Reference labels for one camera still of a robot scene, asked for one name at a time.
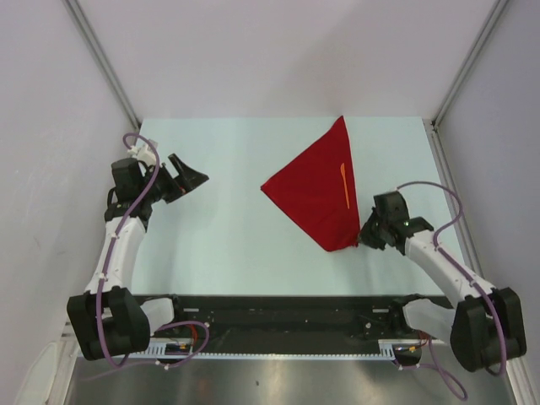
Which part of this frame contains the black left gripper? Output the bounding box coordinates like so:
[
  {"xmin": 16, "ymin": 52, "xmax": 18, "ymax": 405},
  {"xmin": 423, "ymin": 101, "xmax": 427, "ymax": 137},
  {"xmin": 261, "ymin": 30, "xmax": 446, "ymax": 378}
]
[{"xmin": 138, "ymin": 154, "xmax": 208, "ymax": 205}]

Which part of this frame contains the red cloth napkin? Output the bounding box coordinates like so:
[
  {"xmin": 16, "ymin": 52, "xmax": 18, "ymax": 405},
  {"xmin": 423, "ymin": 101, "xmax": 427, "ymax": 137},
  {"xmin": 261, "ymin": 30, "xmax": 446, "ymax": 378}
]
[{"xmin": 261, "ymin": 116, "xmax": 361, "ymax": 252}]

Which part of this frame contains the orange plastic knife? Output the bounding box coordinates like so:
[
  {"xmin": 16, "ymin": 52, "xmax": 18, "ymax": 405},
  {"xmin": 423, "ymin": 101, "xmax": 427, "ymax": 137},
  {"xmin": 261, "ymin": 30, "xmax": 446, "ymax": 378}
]
[{"xmin": 340, "ymin": 162, "xmax": 350, "ymax": 209}]

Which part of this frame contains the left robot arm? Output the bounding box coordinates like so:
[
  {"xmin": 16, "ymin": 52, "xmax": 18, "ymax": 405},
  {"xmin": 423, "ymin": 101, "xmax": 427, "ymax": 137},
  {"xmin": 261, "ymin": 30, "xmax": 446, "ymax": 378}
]
[{"xmin": 67, "ymin": 154, "xmax": 209, "ymax": 360}]

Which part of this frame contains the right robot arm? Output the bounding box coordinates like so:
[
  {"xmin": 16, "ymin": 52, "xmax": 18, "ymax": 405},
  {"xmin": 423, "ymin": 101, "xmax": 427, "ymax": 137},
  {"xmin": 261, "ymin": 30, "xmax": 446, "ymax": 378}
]
[{"xmin": 359, "ymin": 191, "xmax": 527, "ymax": 372}]

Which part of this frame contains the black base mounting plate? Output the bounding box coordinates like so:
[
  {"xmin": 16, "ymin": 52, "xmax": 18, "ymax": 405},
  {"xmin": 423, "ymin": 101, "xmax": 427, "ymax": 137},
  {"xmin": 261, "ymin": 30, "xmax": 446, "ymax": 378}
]
[{"xmin": 138, "ymin": 294, "xmax": 455, "ymax": 343}]

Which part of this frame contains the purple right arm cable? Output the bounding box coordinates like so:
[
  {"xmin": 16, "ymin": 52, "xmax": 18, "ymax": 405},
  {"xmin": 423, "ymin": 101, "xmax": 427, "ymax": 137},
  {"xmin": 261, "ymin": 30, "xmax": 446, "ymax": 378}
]
[{"xmin": 394, "ymin": 181, "xmax": 507, "ymax": 402}]

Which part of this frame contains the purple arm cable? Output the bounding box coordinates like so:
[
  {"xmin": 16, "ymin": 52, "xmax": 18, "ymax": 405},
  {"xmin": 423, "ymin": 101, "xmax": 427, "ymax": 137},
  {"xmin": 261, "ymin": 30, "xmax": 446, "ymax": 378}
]
[
  {"xmin": 82, "ymin": 132, "xmax": 210, "ymax": 381},
  {"xmin": 394, "ymin": 181, "xmax": 507, "ymax": 402}
]

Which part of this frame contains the white slotted cable duct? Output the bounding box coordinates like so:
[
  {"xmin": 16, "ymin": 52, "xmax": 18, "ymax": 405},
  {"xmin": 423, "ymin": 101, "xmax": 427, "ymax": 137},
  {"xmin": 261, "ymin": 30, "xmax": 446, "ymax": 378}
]
[{"xmin": 143, "ymin": 339, "xmax": 400, "ymax": 362}]

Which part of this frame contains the left aluminium frame post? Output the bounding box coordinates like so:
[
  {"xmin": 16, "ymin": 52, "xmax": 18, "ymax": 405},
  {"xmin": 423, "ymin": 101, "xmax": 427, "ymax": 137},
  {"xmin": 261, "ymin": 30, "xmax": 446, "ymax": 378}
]
[{"xmin": 62, "ymin": 0, "xmax": 142, "ymax": 130}]

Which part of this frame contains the aluminium frame post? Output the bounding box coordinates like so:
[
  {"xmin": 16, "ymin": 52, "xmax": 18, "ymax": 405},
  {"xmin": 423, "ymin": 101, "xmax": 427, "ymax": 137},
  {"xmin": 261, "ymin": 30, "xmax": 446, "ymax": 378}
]
[
  {"xmin": 430, "ymin": 0, "xmax": 511, "ymax": 128},
  {"xmin": 62, "ymin": 0, "xmax": 142, "ymax": 130}
]

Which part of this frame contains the aluminium front rail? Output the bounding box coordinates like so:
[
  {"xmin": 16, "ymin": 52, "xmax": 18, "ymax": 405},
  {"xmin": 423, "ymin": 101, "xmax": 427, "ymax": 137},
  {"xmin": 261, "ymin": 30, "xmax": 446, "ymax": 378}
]
[{"xmin": 61, "ymin": 320, "xmax": 78, "ymax": 342}]

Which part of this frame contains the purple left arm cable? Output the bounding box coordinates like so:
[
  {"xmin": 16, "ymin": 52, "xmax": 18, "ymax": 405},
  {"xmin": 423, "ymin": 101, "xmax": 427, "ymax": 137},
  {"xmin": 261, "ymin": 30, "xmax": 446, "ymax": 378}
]
[{"xmin": 82, "ymin": 132, "xmax": 210, "ymax": 381}]

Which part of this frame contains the right aluminium frame post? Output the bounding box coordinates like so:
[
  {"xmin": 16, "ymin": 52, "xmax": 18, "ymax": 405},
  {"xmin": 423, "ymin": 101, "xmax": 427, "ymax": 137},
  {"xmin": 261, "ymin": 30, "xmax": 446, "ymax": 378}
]
[{"xmin": 430, "ymin": 0, "xmax": 511, "ymax": 128}]

